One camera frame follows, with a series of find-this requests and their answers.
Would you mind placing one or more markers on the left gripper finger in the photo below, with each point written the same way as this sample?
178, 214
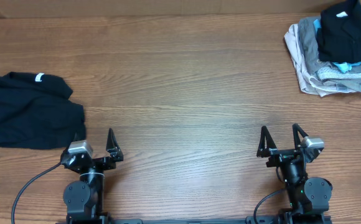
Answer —
76, 137
113, 148

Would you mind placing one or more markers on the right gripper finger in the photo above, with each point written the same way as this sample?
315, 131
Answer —
298, 132
266, 146

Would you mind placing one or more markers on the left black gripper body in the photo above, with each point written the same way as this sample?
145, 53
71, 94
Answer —
104, 163

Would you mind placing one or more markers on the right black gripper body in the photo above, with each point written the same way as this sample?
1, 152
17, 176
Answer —
280, 157

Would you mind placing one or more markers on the black t-shirt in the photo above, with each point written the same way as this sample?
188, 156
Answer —
36, 112

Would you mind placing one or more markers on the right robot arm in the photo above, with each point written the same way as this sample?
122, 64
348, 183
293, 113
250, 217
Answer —
308, 196

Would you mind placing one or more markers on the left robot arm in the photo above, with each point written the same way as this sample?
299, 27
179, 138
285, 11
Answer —
84, 198

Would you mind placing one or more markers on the folded patterned grey garment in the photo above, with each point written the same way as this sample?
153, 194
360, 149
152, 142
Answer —
333, 72

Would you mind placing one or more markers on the folded light blue garment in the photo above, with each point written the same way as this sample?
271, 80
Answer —
343, 67

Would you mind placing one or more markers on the folded beige garment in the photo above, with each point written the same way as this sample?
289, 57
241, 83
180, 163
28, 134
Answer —
309, 82

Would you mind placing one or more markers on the folded black shirt on pile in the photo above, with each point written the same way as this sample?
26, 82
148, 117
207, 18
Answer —
339, 37

